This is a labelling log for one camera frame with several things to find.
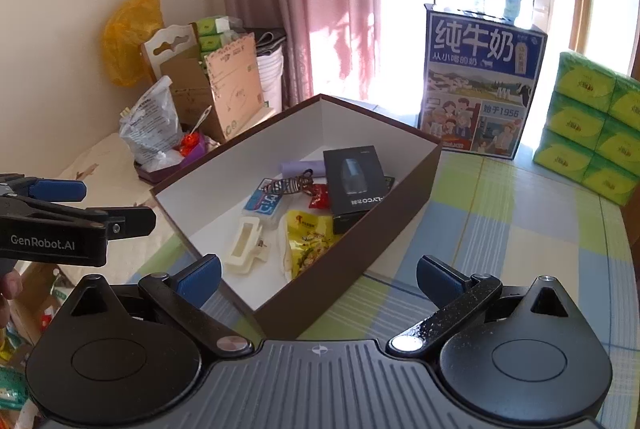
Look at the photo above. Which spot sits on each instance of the person's left hand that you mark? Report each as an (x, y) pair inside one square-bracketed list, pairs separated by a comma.
[(11, 284)]

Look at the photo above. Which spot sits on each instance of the printed cardboard box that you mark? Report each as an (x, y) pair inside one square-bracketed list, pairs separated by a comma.
[(235, 84)]

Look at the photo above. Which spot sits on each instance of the red snack packet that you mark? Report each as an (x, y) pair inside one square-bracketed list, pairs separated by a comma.
[(319, 198)]

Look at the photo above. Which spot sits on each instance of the pale hair claw clip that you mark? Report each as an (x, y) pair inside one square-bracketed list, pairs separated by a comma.
[(242, 249)]

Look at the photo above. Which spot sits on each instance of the brown storage box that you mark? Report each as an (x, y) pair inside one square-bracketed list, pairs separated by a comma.
[(350, 259)]

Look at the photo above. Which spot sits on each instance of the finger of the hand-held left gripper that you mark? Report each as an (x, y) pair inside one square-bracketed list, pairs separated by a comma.
[(57, 191), (132, 221)]

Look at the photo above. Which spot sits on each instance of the black product box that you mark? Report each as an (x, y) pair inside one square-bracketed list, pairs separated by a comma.
[(355, 189)]

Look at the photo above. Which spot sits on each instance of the purple box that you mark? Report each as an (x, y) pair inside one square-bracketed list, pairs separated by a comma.
[(165, 171)]

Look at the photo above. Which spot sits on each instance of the red ornament on stick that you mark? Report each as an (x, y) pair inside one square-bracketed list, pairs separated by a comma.
[(189, 144)]

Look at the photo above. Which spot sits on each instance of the white stacked buckets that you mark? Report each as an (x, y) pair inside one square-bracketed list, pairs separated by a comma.
[(270, 69)]

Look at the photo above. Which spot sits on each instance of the open cardboard box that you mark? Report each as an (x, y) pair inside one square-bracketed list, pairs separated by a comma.
[(35, 294)]

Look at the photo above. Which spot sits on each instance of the clear plastic bag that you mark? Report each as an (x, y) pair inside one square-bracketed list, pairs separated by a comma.
[(150, 124)]

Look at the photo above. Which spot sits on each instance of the floss pick packet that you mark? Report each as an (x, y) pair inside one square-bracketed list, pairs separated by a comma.
[(262, 206)]

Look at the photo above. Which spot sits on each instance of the purple cream tube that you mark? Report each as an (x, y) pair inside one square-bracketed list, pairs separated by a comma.
[(300, 168)]

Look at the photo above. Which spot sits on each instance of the small green tissue box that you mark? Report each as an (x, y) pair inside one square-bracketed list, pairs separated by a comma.
[(212, 43), (210, 26)]

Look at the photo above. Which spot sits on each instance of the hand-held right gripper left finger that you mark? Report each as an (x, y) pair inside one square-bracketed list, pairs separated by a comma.
[(200, 278)]

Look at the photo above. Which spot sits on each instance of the stack of green tissue packs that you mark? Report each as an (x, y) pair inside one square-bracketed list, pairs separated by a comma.
[(590, 124)]

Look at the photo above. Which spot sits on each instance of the yellow plastic bag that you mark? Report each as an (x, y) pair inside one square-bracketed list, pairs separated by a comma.
[(130, 39)]

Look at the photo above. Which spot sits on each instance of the wooden rail posts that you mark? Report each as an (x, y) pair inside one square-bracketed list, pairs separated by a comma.
[(581, 19)]

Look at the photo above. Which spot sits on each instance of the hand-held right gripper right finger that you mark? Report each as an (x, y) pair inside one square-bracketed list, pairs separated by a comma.
[(440, 283)]

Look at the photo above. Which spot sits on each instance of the white carved wooden chair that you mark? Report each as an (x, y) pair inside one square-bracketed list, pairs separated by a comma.
[(167, 46)]

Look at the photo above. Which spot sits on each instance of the blue milk carton box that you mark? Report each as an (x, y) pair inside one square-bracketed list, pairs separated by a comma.
[(480, 79)]

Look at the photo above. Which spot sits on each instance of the yellow snack packet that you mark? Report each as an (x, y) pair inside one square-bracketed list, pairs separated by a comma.
[(307, 244)]

